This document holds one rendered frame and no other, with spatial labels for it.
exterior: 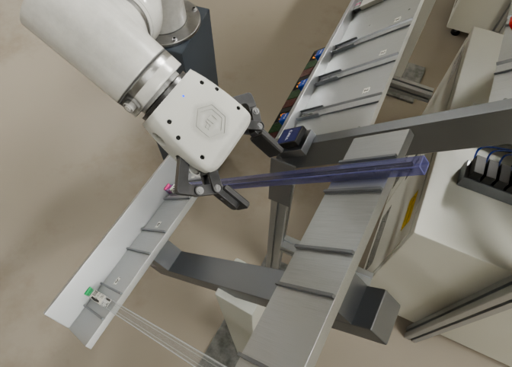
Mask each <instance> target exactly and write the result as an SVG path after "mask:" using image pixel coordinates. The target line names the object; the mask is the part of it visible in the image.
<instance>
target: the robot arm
mask: <svg viewBox="0 0 512 367"><path fill-rule="evenodd" d="M19 15H20V20H21V23H22V24H23V25H24V26H25V27H26V28H27V29H28V30H29V31H30V32H31V33H33V34H34V35H35V36H37V37H38V38H39V39H40V40H42V41H43V42H44V43H45V44H46V45H47V46H49V47H50V48H51V49H52V50H54V51H55V52H56V53H58V54H59V55H60V56H61V57H62V58H64V60H65V61H67V62H68V63H69V64H71V65H72V66H73V67H74V68H76V69H77V70H78V71H80V72H81V73H82V74H83V75H84V76H85V77H86V78H88V79H89V80H90V81H92V82H93V83H94V84H95V85H97V86H98V87H99V88H100V89H101V90H102V91H103V92H105V93H106V94H107V95H109V96H110V97H111V98H112V99H114V100H115V101H116V102H117V103H118V104H120V105H121V106H122V107H124V109H125V110H126V111H127V112H129V113H131V114H132V115H134V117H137V116H138V115H139V114H140V113H141V112H143V113H145V115H144V117H143V119H144V120H145V122H144V124H143V126H144V127H145V128H146V130H147V131H148V132H149V134H150V135H151V136H152V137H153V139H154V140H155V141H156V142H157V143H158V144H159V145H160V146H161V147H162V148H163V149H164V150H165V151H166V152H167V153H168V154H169V155H170V156H171V157H172V158H173V159H174V160H175V161H176V162H177V167H176V175H175V183H174V192H175V193H176V194H177V195H182V196H193V197H199V196H211V195H214V196H215V197H216V198H217V199H219V200H220V201H221V202H223V203H224V204H225V205H227V206H228V207H229V208H230V209H232V210H241V209H247V208H248V207H249V206H250V204H249V201H247V200H246V199H245V198H244V197H243V196H241V195H240V194H239V193H238V192H236V191H235V190H234V189H233V188H231V187H230V186H229V185H225V186H223V185H222V183H221V180H220V177H219V172H218V170H217V169H218V168H219V167H220V166H221V165H222V163H223V162H224V161H225V160H226V158H227V157H228V155H229V154H230V152H231V151H232V150H233V148H234V147H235V145H236V144H237V142H238V141H239V139H240V138H241V137H242V135H243V134H244V135H250V136H251V138H250V140H251V141H252V142H253V143H254V144H255V145H256V146H257V147H258V148H259V149H260V150H261V151H262V152H263V153H264V154H266V155H267V156H268V157H269V158H271V157H273V156H275V155H278V154H281V153H282V152H283V148H282V147H281V146H280V145H279V144H278V142H277V140H276V139H274V138H273V137H272V136H271V135H270V134H269V133H268V132H267V131H266V130H264V123H263V122H261V115H260V110H259V109H258V108H257V107H256V103H255V101H254V98H253V96H252V94H251V93H246V94H240V95H238V96H234V97H231V96H230V95H229V94H227V93H226V92H224V90H223V89H221V88H220V87H218V86H217V85H215V84H214V83H212V82H211V81H210V80H208V79H207V78H205V77H203V76H202V75H200V74H198V73H197V72H195V71H193V70H191V69H190V70H189V71H188V73H187V74H186V73H185V72H184V71H183V72H182V73H181V74H179V73H177V72H176V71H177V70H178V69H179V67H180V66H181V64H180V63H179V61H177V60H176V58H174V57H173V56H172V55H171V54H170V53H169V52H168V51H167V50H165V48H168V47H173V46H177V45H180V44H182V43H184V42H186V41H188V40H189V39H190V38H191V37H193V36H194V35H195V34H196V32H197V31H198V30H199V28H200V23H201V19H200V12H199V10H198V9H197V7H196V6H195V5H194V4H193V3H191V2H189V1H188V0H23V2H22V5H21V9H20V14H19ZM189 173H191V174H192V175H194V176H195V177H201V180H202V183H203V185H200V186H195V185H192V184H189V182H188V175H189Z"/></svg>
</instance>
